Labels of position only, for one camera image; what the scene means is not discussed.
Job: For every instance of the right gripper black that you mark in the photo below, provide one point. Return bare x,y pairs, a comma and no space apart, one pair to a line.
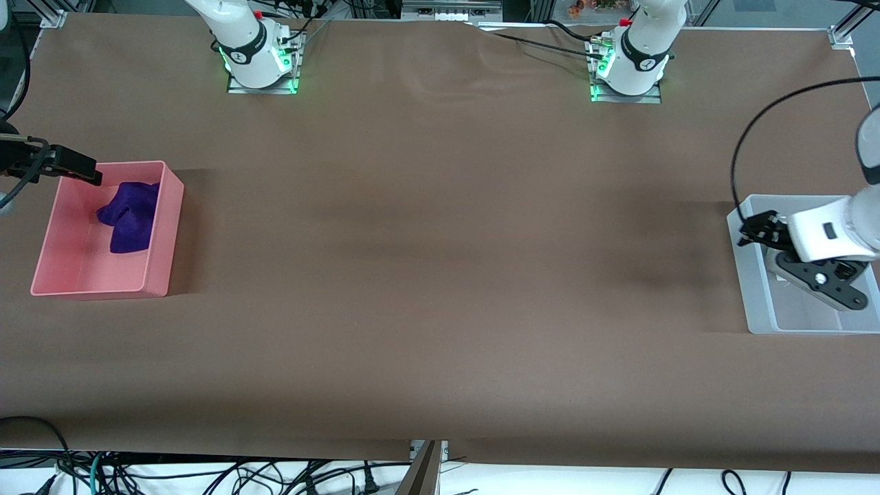
20,161

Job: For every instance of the pink plastic bin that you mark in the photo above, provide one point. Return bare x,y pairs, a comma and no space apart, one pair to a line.
82,268

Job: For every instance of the aluminium frame corner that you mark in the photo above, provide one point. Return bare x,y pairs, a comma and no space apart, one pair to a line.
844,38
53,15

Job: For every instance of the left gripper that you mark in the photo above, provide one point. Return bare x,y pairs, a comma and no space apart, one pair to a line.
772,230

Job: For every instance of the clear plastic bin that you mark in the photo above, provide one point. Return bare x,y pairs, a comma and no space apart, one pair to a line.
804,320

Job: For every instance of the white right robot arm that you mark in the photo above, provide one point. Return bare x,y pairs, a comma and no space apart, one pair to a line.
240,41

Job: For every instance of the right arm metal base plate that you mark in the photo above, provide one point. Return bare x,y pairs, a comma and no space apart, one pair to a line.
265,90

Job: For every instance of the purple microfibre cloth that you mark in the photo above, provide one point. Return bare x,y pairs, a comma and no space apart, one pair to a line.
134,220

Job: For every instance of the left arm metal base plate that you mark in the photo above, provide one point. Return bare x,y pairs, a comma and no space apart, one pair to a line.
625,100

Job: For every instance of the grey power strip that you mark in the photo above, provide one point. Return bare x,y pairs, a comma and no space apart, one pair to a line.
450,8

